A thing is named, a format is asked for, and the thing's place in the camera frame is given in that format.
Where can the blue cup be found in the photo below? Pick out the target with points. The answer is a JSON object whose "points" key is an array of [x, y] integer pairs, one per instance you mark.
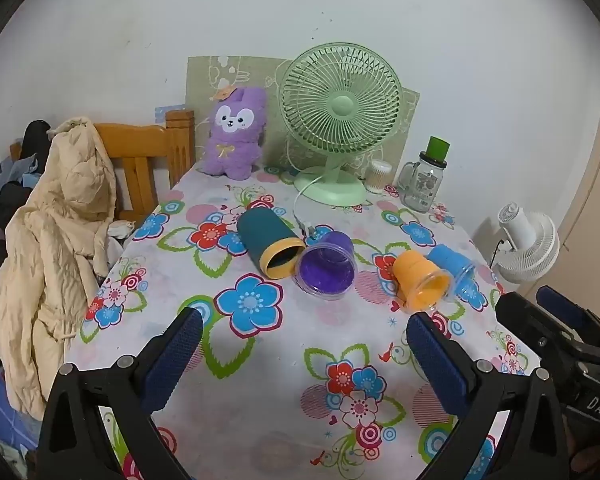
{"points": [[452, 261]]}

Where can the purple plush toy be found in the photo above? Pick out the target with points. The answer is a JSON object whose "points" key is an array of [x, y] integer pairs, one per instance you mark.
{"points": [[232, 150]]}

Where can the white clip fan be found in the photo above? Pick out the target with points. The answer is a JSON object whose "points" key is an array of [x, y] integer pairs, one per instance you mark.
{"points": [[530, 245]]}

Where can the wooden chair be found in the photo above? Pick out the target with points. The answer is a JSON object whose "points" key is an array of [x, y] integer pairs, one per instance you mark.
{"points": [[145, 160]]}

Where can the glass jar mug green lid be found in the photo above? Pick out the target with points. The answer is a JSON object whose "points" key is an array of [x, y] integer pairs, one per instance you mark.
{"points": [[422, 185]]}

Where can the green desk fan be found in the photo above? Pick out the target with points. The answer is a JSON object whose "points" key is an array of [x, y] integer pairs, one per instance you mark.
{"points": [[342, 105]]}

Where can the white cloth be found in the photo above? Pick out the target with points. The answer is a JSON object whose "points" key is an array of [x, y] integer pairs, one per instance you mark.
{"points": [[120, 230]]}

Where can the teal cup with yellow rim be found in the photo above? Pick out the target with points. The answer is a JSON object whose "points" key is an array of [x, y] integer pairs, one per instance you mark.
{"points": [[262, 232]]}

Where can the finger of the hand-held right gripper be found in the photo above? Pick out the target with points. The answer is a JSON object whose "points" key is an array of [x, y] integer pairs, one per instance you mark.
{"points": [[562, 305], [525, 317]]}

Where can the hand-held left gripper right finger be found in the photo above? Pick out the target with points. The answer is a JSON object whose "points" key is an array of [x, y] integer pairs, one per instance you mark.
{"points": [[437, 360]]}

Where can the purple cup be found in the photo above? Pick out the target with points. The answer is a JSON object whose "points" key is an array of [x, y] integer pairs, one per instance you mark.
{"points": [[325, 270]]}

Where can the cotton swab container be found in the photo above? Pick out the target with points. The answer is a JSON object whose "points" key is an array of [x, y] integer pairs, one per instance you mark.
{"points": [[378, 177]]}

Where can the blue checkered sheet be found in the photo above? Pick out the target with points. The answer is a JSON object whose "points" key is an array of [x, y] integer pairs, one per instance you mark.
{"points": [[5, 400]]}

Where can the black garment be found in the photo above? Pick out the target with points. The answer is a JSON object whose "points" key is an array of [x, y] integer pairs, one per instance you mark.
{"points": [[34, 137]]}

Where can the blue denim garment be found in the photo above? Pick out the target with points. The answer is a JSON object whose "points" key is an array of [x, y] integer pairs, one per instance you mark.
{"points": [[27, 175]]}

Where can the floral tablecloth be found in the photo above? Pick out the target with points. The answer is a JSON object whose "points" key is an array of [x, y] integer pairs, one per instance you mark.
{"points": [[280, 360]]}

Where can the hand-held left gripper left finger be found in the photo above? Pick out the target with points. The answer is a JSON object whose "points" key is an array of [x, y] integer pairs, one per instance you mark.
{"points": [[172, 355]]}

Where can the orange cup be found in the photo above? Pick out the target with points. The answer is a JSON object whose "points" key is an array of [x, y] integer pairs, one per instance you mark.
{"points": [[415, 274]]}

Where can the green patterned board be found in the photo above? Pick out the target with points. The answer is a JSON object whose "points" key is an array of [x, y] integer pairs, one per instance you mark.
{"points": [[205, 80]]}

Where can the beige padded jacket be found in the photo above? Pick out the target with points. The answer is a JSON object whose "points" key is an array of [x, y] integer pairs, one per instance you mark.
{"points": [[45, 240]]}

